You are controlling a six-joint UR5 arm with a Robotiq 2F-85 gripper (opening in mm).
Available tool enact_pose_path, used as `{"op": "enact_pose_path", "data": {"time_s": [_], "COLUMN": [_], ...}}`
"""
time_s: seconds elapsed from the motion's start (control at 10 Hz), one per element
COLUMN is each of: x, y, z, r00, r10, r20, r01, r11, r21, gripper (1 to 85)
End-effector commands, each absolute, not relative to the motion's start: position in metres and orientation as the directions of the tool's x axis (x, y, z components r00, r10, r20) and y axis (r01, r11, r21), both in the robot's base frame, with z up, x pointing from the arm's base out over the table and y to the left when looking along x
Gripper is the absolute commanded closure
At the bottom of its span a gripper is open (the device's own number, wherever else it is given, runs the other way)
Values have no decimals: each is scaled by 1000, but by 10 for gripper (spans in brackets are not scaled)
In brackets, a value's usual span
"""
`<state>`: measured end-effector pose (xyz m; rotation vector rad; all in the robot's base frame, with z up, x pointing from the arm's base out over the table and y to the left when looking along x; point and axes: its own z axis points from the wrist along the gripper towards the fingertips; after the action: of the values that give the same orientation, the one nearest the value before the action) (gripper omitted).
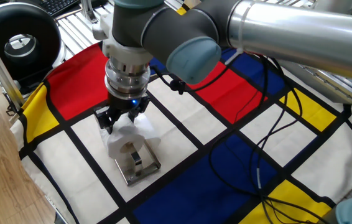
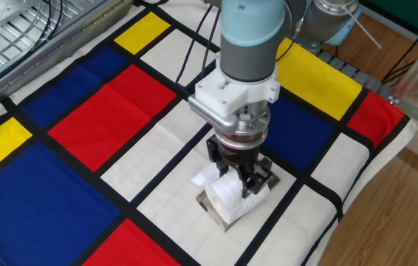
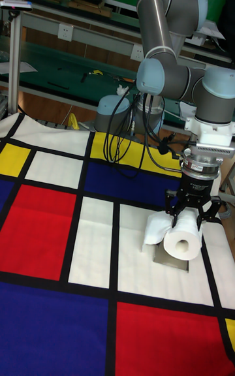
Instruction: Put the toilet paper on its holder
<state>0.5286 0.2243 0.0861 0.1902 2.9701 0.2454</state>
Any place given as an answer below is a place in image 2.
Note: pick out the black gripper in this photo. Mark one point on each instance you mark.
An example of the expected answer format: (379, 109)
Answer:
(236, 155)

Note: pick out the white toilet paper roll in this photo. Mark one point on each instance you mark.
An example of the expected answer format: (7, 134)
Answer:
(231, 199)

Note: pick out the aluminium table edge rail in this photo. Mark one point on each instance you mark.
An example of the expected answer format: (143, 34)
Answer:
(28, 70)

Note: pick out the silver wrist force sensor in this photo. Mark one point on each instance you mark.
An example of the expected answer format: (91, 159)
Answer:
(249, 125)

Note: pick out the colour block grid tablecloth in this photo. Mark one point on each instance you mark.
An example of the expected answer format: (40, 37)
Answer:
(120, 111)

